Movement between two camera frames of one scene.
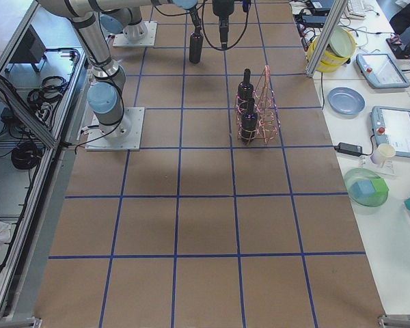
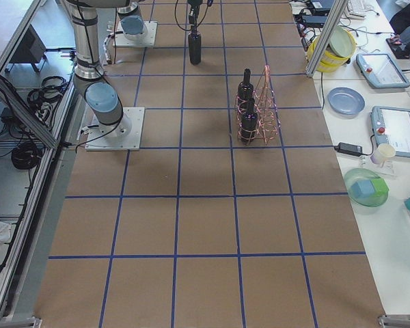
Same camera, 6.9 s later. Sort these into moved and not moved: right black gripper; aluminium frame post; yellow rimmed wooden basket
Moved: right black gripper
Not moved: aluminium frame post; yellow rimmed wooden basket
